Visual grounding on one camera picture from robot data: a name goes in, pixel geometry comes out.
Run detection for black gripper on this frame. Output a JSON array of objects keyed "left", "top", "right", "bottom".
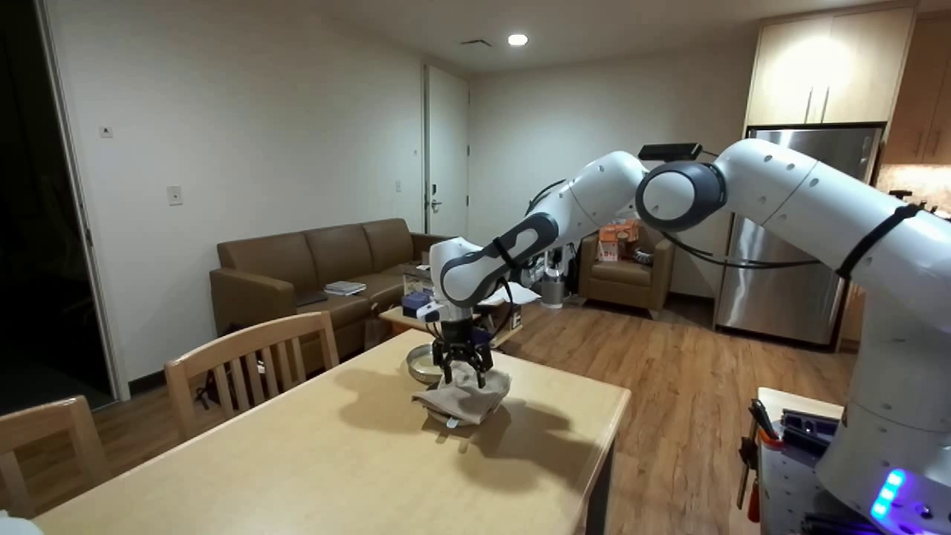
[{"left": 430, "top": 332, "right": 498, "bottom": 391}]

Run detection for beige towel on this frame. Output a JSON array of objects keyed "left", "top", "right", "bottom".
[{"left": 413, "top": 371, "right": 513, "bottom": 432}]

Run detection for white robot base blue light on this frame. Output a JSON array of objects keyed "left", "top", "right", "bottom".
[{"left": 812, "top": 424, "right": 951, "bottom": 535}]

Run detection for small blue object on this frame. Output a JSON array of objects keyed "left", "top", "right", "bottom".
[{"left": 400, "top": 284, "right": 436, "bottom": 319}]

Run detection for white papers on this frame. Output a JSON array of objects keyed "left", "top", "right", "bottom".
[{"left": 492, "top": 283, "right": 544, "bottom": 310}]

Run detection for small white canister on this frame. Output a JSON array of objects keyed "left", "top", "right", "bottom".
[{"left": 538, "top": 271, "right": 567, "bottom": 313}]

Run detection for white cloth item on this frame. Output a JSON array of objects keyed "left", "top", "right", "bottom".
[{"left": 321, "top": 278, "right": 370, "bottom": 301}]

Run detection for brown sofa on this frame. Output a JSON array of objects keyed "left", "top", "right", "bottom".
[{"left": 208, "top": 216, "right": 451, "bottom": 362}]

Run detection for orange white box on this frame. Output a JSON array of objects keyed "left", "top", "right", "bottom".
[{"left": 595, "top": 216, "right": 648, "bottom": 264}]

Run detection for light wooden chair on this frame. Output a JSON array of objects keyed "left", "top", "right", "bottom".
[
  {"left": 0, "top": 391, "right": 110, "bottom": 516},
  {"left": 162, "top": 310, "right": 341, "bottom": 442}
]

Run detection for white door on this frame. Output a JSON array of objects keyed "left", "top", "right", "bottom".
[{"left": 424, "top": 63, "right": 471, "bottom": 240}]

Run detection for orange black bar clamp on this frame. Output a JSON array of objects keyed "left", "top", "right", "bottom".
[{"left": 737, "top": 394, "right": 786, "bottom": 527}]

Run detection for stainless steel fridge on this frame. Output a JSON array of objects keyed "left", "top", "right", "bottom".
[{"left": 709, "top": 122, "right": 888, "bottom": 350}]

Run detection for robot mounting stand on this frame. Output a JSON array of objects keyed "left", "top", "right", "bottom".
[{"left": 751, "top": 383, "right": 847, "bottom": 535}]

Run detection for light kitchen cabinets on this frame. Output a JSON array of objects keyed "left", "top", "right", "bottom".
[{"left": 743, "top": 9, "right": 916, "bottom": 130}]

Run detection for white plastic container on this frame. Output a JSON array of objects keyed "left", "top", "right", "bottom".
[{"left": 0, "top": 509, "right": 46, "bottom": 535}]

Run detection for brown wooden cabinet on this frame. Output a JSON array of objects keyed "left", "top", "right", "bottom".
[{"left": 880, "top": 9, "right": 951, "bottom": 169}]

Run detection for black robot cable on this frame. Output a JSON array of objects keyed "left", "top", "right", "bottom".
[{"left": 486, "top": 174, "right": 844, "bottom": 313}]

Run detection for black stereo camera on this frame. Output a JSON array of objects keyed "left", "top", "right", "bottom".
[{"left": 635, "top": 140, "right": 708, "bottom": 164}]

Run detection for black metal bracket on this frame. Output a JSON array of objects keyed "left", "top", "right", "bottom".
[{"left": 781, "top": 411, "right": 840, "bottom": 457}]

